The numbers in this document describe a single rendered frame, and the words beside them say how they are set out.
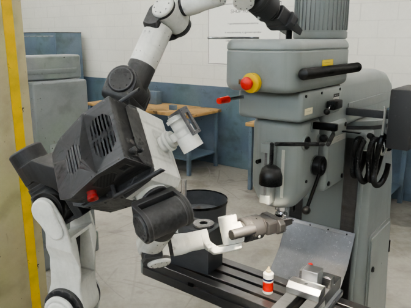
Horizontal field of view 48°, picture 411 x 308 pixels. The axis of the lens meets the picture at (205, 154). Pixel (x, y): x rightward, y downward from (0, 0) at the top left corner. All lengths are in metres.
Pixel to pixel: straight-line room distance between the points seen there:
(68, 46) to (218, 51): 3.02
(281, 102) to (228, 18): 5.40
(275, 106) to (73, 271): 0.85
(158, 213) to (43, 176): 0.44
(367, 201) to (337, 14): 0.78
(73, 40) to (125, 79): 7.43
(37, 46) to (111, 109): 7.83
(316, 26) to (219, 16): 5.24
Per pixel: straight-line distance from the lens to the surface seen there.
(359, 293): 2.21
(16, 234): 3.04
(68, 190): 1.36
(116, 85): 1.43
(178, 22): 1.55
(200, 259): 1.97
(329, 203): 2.07
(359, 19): 5.99
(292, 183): 1.60
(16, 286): 3.17
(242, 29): 6.72
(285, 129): 1.55
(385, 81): 2.29
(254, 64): 1.44
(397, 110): 1.72
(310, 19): 1.77
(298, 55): 1.41
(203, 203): 4.02
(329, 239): 2.09
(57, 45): 8.64
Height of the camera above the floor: 1.89
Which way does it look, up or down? 14 degrees down
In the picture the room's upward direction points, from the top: straight up
